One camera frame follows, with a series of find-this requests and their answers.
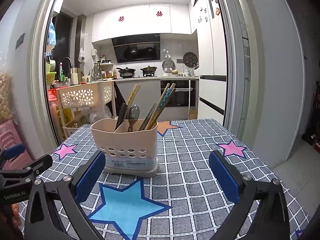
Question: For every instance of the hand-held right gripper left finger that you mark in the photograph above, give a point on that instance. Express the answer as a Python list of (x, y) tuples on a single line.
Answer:
[(90, 177)]

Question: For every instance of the white upper cabinets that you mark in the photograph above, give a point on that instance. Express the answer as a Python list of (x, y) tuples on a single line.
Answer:
[(140, 22)]

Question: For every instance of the beige flower-cutout storage cart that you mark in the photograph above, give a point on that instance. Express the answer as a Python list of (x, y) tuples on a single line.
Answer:
[(80, 96)]

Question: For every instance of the red plastic basket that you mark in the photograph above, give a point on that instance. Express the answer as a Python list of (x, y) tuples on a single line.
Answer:
[(52, 95)]

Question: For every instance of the round dark flower-pattern tray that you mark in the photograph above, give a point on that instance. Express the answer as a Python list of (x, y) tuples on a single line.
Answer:
[(190, 59)]

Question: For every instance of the checked star-print tablecloth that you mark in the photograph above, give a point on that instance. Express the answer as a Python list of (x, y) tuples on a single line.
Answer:
[(180, 155)]

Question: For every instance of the blue patterned wooden chopstick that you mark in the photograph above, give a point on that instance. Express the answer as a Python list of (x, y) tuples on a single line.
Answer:
[(166, 98), (168, 101)]

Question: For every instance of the red cabinet decal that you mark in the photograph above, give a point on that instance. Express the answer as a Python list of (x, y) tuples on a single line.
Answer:
[(121, 18), (159, 13)]

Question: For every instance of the white refrigerator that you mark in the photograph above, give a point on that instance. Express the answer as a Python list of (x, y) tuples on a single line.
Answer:
[(210, 42)]

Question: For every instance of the black wok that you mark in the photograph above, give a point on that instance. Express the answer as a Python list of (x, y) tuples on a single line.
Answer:
[(126, 72)]

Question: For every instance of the beige plastic utensil holder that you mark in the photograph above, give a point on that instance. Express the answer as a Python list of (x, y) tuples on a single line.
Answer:
[(125, 147)]

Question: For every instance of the dark cooking pot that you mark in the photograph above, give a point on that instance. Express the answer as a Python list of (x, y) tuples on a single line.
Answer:
[(149, 71)]

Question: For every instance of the round grey plate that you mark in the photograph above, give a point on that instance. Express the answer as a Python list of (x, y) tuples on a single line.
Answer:
[(167, 66)]

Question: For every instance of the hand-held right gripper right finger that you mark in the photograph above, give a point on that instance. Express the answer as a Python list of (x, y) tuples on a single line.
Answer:
[(223, 177)]

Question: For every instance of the dark wall switch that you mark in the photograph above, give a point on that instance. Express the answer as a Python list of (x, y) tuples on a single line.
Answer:
[(20, 40)]

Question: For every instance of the black built-in oven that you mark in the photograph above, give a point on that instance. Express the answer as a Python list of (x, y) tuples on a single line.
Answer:
[(178, 93)]

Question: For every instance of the kitchen faucet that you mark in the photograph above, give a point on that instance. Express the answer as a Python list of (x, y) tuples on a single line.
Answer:
[(68, 61)]

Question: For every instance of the pink folding stool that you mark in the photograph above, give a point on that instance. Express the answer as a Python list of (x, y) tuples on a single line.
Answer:
[(15, 140)]

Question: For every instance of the green plastic basket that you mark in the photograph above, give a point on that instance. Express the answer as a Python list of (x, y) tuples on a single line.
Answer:
[(50, 78)]

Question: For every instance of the person's left hand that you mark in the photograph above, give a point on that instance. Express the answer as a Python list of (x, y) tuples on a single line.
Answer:
[(12, 217)]

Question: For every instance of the yellow cooking oil bottle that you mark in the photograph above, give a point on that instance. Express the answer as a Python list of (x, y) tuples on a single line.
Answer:
[(58, 120)]

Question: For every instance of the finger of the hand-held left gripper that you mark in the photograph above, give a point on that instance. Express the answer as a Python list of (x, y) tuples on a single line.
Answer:
[(40, 163), (13, 151)]

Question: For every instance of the clear bag of peanuts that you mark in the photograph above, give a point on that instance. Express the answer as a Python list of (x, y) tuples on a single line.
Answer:
[(5, 97)]

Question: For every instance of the black range hood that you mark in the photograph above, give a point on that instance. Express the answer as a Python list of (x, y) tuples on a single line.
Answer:
[(137, 48)]

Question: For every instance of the white hanging plastic bag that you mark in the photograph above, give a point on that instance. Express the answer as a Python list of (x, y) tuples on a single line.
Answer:
[(81, 55)]

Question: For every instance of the cardboard box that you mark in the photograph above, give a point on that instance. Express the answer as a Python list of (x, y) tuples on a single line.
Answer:
[(192, 114)]

